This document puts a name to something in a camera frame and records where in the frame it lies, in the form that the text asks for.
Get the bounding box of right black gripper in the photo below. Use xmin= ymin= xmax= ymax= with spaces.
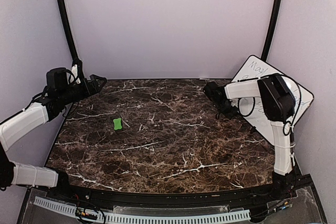
xmin=213 ymin=100 xmax=238 ymax=120

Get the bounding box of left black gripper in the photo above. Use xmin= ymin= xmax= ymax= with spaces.
xmin=58 ymin=74 xmax=107 ymax=105

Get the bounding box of green whiteboard eraser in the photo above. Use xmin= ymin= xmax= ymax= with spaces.
xmin=113 ymin=118 xmax=123 ymax=131

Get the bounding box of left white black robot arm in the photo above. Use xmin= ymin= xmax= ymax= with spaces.
xmin=1 ymin=65 xmax=107 ymax=201

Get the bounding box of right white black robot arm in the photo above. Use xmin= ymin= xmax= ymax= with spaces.
xmin=203 ymin=73 xmax=297 ymax=200

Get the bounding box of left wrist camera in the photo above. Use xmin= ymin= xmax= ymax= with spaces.
xmin=69 ymin=59 xmax=83 ymax=84

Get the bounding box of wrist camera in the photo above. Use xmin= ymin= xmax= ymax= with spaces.
xmin=203 ymin=81 xmax=227 ymax=103
xmin=69 ymin=59 xmax=83 ymax=84

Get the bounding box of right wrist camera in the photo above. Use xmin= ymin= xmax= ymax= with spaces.
xmin=203 ymin=81 xmax=227 ymax=103

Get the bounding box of white slotted cable duct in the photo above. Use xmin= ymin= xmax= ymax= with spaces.
xmin=34 ymin=196 xmax=251 ymax=224

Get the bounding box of left black frame post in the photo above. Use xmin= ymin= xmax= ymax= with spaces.
xmin=57 ymin=0 xmax=78 ymax=61

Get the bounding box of black frame post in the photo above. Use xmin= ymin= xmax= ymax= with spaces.
xmin=260 ymin=0 xmax=281 ymax=62
xmin=57 ymin=0 xmax=78 ymax=61

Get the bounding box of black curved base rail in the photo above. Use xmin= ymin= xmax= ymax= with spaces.
xmin=46 ymin=171 xmax=313 ymax=210

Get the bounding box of right black frame post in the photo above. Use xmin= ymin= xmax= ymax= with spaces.
xmin=260 ymin=0 xmax=281 ymax=62

